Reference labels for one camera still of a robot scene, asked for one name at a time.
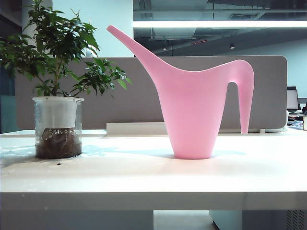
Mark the round ceiling spotlight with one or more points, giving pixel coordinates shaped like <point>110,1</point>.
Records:
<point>232,46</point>
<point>164,48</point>

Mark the small wooden box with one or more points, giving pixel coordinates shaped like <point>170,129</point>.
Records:
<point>305,122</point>

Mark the clear glass plant pot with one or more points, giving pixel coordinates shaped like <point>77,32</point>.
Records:
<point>57,143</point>

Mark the grey under-desk cabinet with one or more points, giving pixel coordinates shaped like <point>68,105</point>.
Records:
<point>263,220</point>

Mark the long ceiling light strip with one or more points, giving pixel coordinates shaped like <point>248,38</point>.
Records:
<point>216,24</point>

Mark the green leafy plant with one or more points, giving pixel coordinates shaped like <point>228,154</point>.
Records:
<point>55,43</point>

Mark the pink plastic watering can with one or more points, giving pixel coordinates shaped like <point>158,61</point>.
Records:
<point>194,107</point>

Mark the white divider base foot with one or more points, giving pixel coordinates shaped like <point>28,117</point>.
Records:
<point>268,130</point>

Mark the computer monitor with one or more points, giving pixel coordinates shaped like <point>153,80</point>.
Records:
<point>292,99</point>

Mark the grey desk divider panel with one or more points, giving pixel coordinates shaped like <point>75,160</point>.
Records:
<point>134,95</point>

